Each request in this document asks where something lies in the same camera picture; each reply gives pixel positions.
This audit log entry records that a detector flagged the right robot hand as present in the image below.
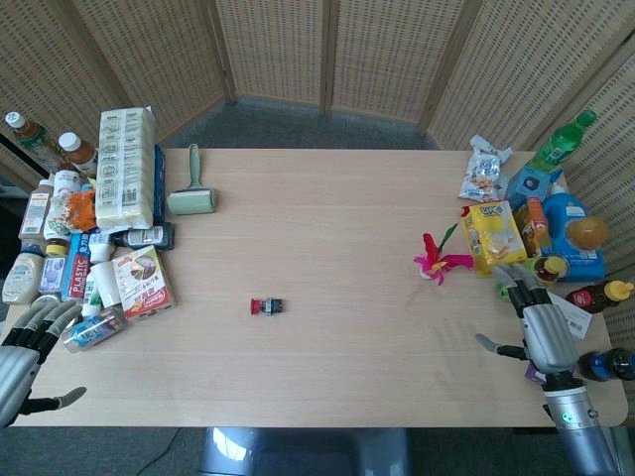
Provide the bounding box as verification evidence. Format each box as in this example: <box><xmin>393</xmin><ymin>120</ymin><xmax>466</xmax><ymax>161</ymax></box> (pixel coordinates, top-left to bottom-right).
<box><xmin>474</xmin><ymin>262</ymin><xmax>580</xmax><ymax>376</ymax></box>

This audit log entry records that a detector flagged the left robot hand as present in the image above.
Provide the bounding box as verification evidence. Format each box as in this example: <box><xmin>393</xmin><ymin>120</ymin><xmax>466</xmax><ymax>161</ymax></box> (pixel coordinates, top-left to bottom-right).
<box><xmin>0</xmin><ymin>298</ymin><xmax>88</xmax><ymax>430</ymax></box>

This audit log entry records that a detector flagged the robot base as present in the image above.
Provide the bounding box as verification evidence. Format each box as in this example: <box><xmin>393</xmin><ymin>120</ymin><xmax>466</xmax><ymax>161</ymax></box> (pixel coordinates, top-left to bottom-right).
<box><xmin>196</xmin><ymin>426</ymin><xmax>413</xmax><ymax>476</ymax></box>

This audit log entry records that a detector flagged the white paper card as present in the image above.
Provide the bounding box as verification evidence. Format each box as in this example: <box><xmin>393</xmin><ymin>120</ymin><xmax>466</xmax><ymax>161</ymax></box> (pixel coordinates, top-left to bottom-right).
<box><xmin>546</xmin><ymin>290</ymin><xmax>593</xmax><ymax>340</ymax></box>

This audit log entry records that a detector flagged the purple packet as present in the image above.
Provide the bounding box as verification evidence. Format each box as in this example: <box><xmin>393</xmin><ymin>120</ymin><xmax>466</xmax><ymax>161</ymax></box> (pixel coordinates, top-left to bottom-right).
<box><xmin>524</xmin><ymin>360</ymin><xmax>548</xmax><ymax>386</ymax></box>

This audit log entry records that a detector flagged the cola bottle blue label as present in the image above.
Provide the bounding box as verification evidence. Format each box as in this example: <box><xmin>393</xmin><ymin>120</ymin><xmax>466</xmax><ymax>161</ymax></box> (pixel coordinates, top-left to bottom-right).
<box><xmin>575</xmin><ymin>347</ymin><xmax>635</xmax><ymax>383</ymax></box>

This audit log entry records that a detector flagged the dark sauce bottle yellow cap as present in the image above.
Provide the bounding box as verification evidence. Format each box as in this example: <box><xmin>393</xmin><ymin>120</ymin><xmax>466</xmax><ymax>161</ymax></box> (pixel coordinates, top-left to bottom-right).
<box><xmin>565</xmin><ymin>280</ymin><xmax>635</xmax><ymax>314</ymax></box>

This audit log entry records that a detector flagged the cream mayonnaise bottle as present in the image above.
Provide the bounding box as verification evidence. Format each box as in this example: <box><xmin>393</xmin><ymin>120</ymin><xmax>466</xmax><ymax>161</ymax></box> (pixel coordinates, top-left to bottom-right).
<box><xmin>1</xmin><ymin>251</ymin><xmax>45</xmax><ymax>305</ymax></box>

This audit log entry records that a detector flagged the clear plastic bottle blue label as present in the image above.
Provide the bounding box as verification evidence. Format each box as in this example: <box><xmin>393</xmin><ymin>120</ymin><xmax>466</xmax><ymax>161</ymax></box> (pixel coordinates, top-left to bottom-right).
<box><xmin>62</xmin><ymin>302</ymin><xmax>126</xmax><ymax>354</ymax></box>

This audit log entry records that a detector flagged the purple label jar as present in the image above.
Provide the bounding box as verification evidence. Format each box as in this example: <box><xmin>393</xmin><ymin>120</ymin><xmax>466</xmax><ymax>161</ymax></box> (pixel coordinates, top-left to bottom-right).
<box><xmin>38</xmin><ymin>243</ymin><xmax>68</xmax><ymax>295</ymax></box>

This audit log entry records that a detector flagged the blue detergent bottle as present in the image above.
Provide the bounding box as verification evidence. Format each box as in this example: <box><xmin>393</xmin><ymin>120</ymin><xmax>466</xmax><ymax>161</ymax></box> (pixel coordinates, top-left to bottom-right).
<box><xmin>542</xmin><ymin>181</ymin><xmax>607</xmax><ymax>284</ymax></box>

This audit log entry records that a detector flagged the plastic wrap box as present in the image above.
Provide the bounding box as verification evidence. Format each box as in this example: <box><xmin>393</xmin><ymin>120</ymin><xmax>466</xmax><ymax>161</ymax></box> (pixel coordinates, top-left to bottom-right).
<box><xmin>62</xmin><ymin>232</ymin><xmax>93</xmax><ymax>302</ymax></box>

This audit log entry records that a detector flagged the orange juice box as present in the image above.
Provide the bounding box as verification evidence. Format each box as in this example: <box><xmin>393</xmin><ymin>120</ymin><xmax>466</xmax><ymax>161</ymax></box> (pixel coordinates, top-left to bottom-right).
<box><xmin>511</xmin><ymin>196</ymin><xmax>553</xmax><ymax>258</ymax></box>

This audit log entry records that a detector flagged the yellow snack bag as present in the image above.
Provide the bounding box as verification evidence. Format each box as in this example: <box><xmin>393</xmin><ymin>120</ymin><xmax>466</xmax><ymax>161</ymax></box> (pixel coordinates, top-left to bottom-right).
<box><xmin>459</xmin><ymin>199</ymin><xmax>528</xmax><ymax>278</ymax></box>

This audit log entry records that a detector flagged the white paper cup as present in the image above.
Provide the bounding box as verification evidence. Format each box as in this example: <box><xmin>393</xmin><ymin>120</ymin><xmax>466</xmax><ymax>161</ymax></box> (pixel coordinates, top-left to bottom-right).
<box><xmin>91</xmin><ymin>261</ymin><xmax>122</xmax><ymax>308</ymax></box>

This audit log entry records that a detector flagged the pink artificial flower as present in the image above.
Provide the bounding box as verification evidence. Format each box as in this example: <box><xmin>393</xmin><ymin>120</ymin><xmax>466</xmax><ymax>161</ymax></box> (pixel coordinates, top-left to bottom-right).
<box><xmin>413</xmin><ymin>222</ymin><xmax>475</xmax><ymax>288</ymax></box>

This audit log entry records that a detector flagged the white small bottle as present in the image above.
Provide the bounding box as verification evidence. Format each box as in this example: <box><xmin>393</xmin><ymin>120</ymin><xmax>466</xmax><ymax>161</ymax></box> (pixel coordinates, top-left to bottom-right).
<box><xmin>88</xmin><ymin>230</ymin><xmax>116</xmax><ymax>264</ymax></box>

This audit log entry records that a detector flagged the brown sauce bottle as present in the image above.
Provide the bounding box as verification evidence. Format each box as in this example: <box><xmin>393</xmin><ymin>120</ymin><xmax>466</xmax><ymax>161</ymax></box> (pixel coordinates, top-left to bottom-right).
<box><xmin>18</xmin><ymin>178</ymin><xmax>56</xmax><ymax>242</ymax></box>

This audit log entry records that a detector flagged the red and white snack box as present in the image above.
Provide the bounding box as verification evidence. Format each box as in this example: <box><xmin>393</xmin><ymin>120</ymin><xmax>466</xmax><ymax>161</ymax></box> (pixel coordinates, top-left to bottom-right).
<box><xmin>110</xmin><ymin>244</ymin><xmax>177</xmax><ymax>321</ymax></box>

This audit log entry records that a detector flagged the light blue carton box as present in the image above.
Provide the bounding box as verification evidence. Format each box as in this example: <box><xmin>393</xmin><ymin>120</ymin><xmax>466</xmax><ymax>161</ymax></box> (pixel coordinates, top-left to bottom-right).
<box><xmin>504</xmin><ymin>165</ymin><xmax>565</xmax><ymax>209</ymax></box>

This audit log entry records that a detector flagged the orange snack bag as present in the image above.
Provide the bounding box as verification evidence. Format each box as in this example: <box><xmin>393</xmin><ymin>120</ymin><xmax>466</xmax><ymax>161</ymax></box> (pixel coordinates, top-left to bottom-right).
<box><xmin>59</xmin><ymin>190</ymin><xmax>99</xmax><ymax>233</ymax></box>

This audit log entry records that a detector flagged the white cup noodle container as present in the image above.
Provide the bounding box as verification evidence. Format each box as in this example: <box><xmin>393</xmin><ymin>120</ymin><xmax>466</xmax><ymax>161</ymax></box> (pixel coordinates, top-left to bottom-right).
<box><xmin>43</xmin><ymin>170</ymin><xmax>83</xmax><ymax>243</ymax></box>

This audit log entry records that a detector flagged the dark bottle with white label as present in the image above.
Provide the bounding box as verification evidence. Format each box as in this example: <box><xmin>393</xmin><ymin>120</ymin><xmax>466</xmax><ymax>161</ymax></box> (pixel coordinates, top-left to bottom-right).
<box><xmin>109</xmin><ymin>222</ymin><xmax>177</xmax><ymax>252</ymax></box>

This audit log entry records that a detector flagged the silver snack bag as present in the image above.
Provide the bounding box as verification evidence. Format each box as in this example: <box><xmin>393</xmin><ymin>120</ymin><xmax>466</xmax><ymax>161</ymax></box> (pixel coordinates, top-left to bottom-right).
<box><xmin>456</xmin><ymin>134</ymin><xmax>515</xmax><ymax>203</ymax></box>

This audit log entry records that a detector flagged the green soda bottle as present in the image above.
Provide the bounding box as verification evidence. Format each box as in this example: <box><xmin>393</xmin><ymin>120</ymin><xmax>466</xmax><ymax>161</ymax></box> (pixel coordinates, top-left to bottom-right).
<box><xmin>529</xmin><ymin>109</ymin><xmax>598</xmax><ymax>174</ymax></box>

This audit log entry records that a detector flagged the brown drink bottle white cap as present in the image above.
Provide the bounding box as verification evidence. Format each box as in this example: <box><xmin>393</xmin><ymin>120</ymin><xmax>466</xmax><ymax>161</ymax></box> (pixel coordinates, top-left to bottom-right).
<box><xmin>58</xmin><ymin>131</ymin><xmax>99</xmax><ymax>179</ymax></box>

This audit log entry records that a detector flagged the white tissue pack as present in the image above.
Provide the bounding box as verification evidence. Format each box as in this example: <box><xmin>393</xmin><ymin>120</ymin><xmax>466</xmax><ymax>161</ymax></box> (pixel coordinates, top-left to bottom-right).
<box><xmin>94</xmin><ymin>106</ymin><xmax>156</xmax><ymax>233</ymax></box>

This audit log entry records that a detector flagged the tea bottle with white cap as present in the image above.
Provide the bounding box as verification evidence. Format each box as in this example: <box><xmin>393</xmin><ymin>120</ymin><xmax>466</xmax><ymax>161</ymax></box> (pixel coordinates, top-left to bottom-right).
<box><xmin>5</xmin><ymin>111</ymin><xmax>65</xmax><ymax>174</ymax></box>

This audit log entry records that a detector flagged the green lint roller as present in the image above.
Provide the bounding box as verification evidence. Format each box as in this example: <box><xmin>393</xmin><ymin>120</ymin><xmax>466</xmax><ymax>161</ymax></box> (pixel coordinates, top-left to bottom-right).
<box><xmin>167</xmin><ymin>143</ymin><xmax>216</xmax><ymax>216</ymax></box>

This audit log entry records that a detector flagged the small black and red button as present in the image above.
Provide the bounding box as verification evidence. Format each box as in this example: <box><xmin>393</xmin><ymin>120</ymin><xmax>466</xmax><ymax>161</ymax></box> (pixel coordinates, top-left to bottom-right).
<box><xmin>249</xmin><ymin>297</ymin><xmax>288</xmax><ymax>316</ymax></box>

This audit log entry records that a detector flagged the wooden folding screen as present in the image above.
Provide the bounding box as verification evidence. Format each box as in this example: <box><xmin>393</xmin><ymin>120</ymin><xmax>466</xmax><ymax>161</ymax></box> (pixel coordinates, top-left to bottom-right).
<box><xmin>0</xmin><ymin>0</ymin><xmax>635</xmax><ymax>388</ymax></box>

